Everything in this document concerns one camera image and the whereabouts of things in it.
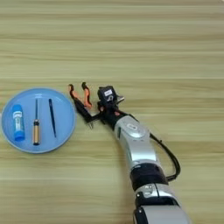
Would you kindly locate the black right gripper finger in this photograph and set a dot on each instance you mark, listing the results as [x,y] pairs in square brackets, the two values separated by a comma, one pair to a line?
[83,110]

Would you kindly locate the black pen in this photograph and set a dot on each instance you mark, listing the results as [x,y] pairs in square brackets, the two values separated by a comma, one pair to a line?
[52,116]

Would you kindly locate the blue glue stick white label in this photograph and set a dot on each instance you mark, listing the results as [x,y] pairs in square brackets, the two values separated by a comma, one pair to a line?
[18,122]

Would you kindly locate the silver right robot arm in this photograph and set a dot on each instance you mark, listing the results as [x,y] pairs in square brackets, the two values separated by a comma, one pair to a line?
[140,145]

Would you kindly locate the small black box white label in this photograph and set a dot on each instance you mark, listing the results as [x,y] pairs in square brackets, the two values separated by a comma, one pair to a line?
[107,93]

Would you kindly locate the round light blue plate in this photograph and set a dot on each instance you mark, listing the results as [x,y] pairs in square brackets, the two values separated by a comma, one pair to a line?
[62,122]

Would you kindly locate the orange black needle-nose pliers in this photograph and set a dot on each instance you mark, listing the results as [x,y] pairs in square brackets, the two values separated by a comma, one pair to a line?
[86,97]

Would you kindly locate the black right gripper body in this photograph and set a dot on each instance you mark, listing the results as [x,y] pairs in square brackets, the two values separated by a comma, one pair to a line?
[109,115]

